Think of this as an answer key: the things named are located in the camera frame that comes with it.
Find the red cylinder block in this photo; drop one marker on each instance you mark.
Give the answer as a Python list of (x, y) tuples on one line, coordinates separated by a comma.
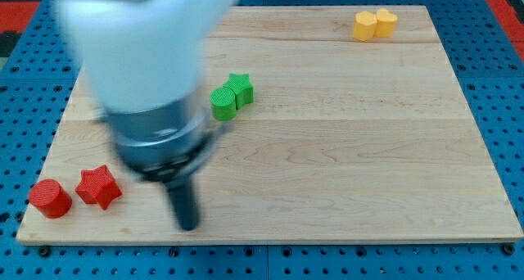
[(50, 199)]

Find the wooden board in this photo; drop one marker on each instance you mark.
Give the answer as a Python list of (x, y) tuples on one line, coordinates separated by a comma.
[(346, 143)]

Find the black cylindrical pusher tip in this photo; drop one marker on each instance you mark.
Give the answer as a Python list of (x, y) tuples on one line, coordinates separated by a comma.
[(183, 200)]

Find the red star block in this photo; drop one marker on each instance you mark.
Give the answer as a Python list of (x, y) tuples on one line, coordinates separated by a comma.
[(98, 187)]

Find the grey metal wrist flange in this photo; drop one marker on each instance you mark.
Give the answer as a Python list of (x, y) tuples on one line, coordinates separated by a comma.
[(165, 140)]

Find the yellow hexagon block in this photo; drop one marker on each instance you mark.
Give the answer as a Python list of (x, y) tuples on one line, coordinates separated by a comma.
[(365, 25)]

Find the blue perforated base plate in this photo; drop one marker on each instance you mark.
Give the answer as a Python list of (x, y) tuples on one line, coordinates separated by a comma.
[(38, 78)]

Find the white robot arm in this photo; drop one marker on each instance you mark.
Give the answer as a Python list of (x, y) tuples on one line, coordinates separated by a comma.
[(145, 65)]

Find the yellow heart block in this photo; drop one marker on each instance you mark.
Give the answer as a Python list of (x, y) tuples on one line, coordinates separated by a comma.
[(386, 23)]

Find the green star block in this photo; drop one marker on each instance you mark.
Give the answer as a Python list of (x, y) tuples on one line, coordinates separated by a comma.
[(242, 88)]

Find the green cylinder block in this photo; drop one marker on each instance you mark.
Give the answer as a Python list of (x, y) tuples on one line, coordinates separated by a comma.
[(223, 104)]

